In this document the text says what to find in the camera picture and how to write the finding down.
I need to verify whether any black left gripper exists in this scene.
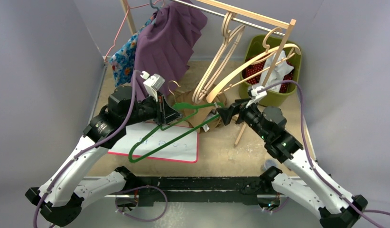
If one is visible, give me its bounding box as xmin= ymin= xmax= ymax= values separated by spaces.
xmin=123 ymin=91 xmax=183 ymax=127

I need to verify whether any green plastic hanger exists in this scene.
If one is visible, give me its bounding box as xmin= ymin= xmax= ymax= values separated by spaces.
xmin=128 ymin=101 xmax=225 ymax=163

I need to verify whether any beige plastic hanger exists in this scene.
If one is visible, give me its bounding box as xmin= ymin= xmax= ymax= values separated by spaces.
xmin=206 ymin=32 xmax=301 ymax=102

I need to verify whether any tan garment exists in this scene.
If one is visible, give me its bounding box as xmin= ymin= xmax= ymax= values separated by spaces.
xmin=167 ymin=90 xmax=222 ymax=133

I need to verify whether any red polka dot skirt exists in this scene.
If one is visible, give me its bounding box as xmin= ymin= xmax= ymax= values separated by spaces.
xmin=242 ymin=61 xmax=294 ymax=93

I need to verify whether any white garment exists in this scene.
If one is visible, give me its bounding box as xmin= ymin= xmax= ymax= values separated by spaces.
xmin=258 ymin=56 xmax=294 ymax=86

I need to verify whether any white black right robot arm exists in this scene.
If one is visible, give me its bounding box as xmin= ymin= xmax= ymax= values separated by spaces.
xmin=217 ymin=99 xmax=368 ymax=228

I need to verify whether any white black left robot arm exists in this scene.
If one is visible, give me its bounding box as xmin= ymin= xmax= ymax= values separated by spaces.
xmin=25 ymin=85 xmax=181 ymax=227

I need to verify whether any pink-framed whiteboard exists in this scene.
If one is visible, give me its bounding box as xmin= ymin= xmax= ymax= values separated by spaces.
xmin=108 ymin=123 xmax=199 ymax=163

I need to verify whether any small blue round lid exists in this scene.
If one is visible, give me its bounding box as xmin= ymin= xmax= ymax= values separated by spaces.
xmin=263 ymin=159 xmax=278 ymax=171

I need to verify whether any blue floral garment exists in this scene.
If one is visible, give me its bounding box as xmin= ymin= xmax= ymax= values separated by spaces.
xmin=109 ymin=17 xmax=154 ymax=87

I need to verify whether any purple garment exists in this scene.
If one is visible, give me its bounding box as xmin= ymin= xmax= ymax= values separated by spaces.
xmin=134 ymin=2 xmax=208 ymax=95

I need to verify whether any green plastic bin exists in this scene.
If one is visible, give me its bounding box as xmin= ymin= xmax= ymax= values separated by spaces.
xmin=238 ymin=35 xmax=302 ymax=106

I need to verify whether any wooden clothes rack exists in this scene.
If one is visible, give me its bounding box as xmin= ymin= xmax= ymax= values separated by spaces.
xmin=119 ymin=0 xmax=297 ymax=147

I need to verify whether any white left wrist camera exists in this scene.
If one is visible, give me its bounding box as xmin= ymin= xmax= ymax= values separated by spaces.
xmin=140 ymin=71 xmax=165 ymax=102

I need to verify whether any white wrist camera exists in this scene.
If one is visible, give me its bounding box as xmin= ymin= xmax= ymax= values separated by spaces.
xmin=140 ymin=71 xmax=165 ymax=102
xmin=246 ymin=84 xmax=267 ymax=108

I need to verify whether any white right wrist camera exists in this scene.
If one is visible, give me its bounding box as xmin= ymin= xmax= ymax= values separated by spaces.
xmin=246 ymin=84 xmax=267 ymax=108

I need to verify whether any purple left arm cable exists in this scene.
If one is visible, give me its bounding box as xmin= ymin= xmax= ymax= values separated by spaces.
xmin=33 ymin=69 xmax=145 ymax=228

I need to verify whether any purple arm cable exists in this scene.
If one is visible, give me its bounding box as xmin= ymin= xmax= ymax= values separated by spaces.
xmin=33 ymin=69 xmax=145 ymax=228
xmin=258 ymin=80 xmax=390 ymax=228

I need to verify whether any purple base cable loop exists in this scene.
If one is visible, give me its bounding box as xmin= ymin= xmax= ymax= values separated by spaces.
xmin=115 ymin=184 xmax=168 ymax=222

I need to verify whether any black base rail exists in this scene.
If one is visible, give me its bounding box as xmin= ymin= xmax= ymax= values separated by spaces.
xmin=115 ymin=166 xmax=285 ymax=210

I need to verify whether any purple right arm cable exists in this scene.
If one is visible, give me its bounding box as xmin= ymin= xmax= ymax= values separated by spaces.
xmin=258 ymin=80 xmax=390 ymax=228

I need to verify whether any pink wire hanger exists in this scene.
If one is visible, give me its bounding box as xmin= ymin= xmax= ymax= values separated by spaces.
xmin=103 ymin=0 xmax=166 ymax=64

